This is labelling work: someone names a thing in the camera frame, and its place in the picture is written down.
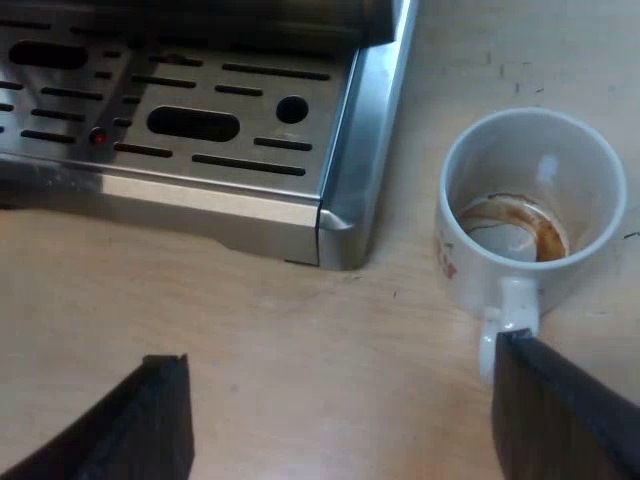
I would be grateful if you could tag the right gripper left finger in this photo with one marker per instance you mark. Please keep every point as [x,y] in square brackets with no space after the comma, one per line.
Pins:
[130,430]

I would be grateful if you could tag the steel espresso machine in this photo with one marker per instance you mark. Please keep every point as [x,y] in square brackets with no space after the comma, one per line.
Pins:
[210,125]

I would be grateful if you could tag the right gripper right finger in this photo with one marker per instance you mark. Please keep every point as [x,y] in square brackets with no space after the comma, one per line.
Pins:
[560,415]

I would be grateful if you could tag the white mug red black print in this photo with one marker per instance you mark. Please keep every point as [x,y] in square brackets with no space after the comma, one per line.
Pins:
[530,170]

